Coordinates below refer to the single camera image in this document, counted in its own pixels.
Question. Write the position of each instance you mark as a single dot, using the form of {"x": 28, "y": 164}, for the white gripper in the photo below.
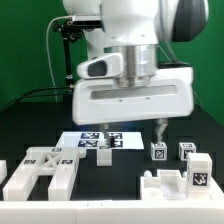
{"x": 168, "y": 94}

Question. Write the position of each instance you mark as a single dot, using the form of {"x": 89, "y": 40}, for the white chair seat part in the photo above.
{"x": 166, "y": 184}

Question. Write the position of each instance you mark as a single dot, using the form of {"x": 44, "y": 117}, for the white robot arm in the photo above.
{"x": 121, "y": 80}

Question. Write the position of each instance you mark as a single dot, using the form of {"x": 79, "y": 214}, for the white small cube left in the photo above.
{"x": 159, "y": 151}

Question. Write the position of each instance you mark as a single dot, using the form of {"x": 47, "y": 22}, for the white small cube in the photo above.
{"x": 185, "y": 148}
{"x": 159, "y": 151}

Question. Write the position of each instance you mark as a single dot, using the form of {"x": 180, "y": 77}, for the white small cube right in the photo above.
{"x": 185, "y": 148}

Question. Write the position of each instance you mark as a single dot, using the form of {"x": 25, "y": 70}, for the white obstacle fence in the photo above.
{"x": 37, "y": 209}

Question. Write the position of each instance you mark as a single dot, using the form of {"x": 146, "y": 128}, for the white block at left edge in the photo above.
{"x": 3, "y": 170}

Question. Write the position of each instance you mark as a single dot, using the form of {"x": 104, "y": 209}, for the white marker base plate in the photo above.
{"x": 89, "y": 140}

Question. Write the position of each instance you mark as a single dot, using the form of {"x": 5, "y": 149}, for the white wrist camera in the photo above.
{"x": 106, "y": 66}

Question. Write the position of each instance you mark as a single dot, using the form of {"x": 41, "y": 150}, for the white chair back frame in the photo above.
{"x": 61, "y": 163}

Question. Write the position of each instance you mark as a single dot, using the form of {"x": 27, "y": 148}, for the background camera on stand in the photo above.
{"x": 87, "y": 21}

